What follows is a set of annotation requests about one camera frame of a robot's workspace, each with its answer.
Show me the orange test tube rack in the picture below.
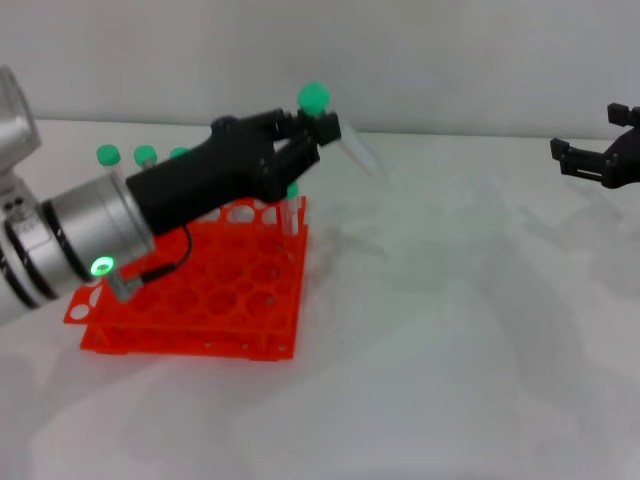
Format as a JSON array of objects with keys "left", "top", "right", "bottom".
[{"left": 63, "top": 192, "right": 309, "bottom": 362}]

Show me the thin black cable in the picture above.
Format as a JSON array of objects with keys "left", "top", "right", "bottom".
[{"left": 119, "top": 224, "right": 194, "bottom": 296}]

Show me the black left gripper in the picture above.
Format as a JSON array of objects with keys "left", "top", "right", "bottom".
[{"left": 124, "top": 107, "right": 344, "bottom": 237}]

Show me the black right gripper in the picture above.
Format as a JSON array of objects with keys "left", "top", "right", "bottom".
[{"left": 549, "top": 102, "right": 640, "bottom": 190}]

